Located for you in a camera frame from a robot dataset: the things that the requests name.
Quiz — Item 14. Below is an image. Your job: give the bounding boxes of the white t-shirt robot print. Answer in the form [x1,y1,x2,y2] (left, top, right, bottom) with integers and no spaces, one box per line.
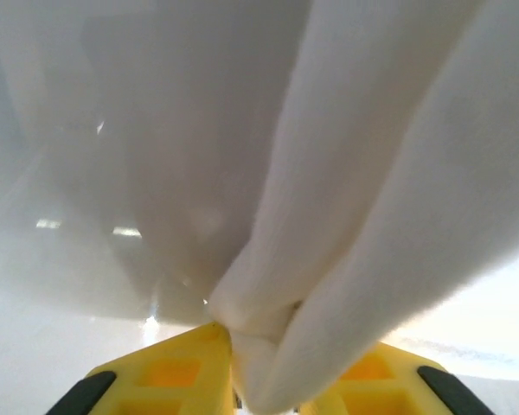
[0,0,519,414]

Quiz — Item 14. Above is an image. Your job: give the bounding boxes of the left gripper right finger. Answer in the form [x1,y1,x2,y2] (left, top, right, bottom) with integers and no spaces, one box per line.
[301,341,495,415]

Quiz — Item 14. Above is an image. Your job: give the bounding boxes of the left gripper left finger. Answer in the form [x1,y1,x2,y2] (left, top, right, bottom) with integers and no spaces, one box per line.
[47,322,235,415]

